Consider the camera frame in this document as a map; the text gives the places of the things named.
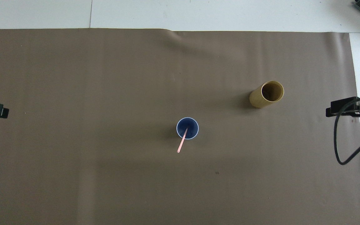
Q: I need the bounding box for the yellow cylindrical cup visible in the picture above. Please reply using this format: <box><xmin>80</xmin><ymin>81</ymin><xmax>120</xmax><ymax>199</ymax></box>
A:
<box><xmin>249</xmin><ymin>81</ymin><xmax>284</xmax><ymax>109</ymax></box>

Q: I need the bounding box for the blue cup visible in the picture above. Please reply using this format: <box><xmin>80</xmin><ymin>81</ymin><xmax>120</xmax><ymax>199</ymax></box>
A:
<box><xmin>176</xmin><ymin>117</ymin><xmax>199</xmax><ymax>140</ymax></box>

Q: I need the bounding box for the pink chopstick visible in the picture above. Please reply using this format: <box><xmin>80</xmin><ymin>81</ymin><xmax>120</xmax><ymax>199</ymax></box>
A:
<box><xmin>177</xmin><ymin>127</ymin><xmax>188</xmax><ymax>153</ymax></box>

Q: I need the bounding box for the black cable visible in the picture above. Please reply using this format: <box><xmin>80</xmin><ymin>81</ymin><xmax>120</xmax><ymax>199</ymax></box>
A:
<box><xmin>333</xmin><ymin>95</ymin><xmax>360</xmax><ymax>165</ymax></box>

